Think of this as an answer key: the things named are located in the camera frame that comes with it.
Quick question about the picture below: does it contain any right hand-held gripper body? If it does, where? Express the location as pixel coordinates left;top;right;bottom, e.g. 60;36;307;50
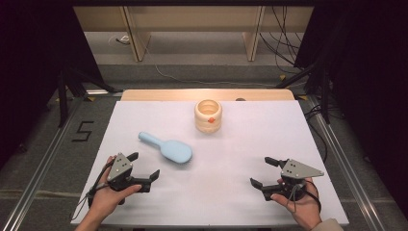
278;158;325;202

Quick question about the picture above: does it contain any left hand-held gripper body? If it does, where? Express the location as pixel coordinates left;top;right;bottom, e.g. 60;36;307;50
106;152;152;206

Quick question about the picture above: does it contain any cream ringed duck cup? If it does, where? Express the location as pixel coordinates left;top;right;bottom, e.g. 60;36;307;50
193;98;223;135

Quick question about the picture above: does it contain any person's left hand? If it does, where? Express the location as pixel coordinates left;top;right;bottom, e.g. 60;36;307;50
87;155;142;222

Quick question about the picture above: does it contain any person's right hand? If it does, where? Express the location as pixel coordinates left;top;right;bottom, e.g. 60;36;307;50
269;177;322;230

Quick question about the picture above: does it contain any white table sheet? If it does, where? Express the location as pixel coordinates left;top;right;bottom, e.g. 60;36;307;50
70;100;350;229

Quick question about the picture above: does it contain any light wooden table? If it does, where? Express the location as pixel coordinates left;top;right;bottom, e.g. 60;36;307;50
120;89;296;102

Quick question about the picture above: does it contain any black tripod stand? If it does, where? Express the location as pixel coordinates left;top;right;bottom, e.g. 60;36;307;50
275;57;331;125
57;65;124;129

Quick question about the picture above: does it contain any dark curtain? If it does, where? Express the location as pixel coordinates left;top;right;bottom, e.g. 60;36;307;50
293;0;408;210
0;0;105;167

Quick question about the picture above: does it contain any white floor socket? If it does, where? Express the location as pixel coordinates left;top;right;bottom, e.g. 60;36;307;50
109;33;131;46

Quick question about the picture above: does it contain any beige wooden desk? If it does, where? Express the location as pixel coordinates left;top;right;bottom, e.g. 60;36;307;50
72;5;315;63

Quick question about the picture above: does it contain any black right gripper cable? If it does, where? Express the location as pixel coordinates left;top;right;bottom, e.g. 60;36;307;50
304;179;322;213

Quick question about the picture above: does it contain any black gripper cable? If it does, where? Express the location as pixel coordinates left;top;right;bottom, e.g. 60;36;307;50
69;160;114;222
304;179;322;213

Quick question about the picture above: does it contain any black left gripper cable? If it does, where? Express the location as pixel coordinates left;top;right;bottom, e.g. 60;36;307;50
69;160;114;222

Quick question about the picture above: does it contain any metal floor rail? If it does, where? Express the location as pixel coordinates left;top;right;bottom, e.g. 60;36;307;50
306;95;386;231
0;95;85;231

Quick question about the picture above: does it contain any white floor cable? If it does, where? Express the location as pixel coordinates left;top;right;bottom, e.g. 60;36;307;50
143;41;280;89

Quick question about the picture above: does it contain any bundle of black cables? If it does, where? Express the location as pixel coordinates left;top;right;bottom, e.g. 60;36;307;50
259;6;309;75

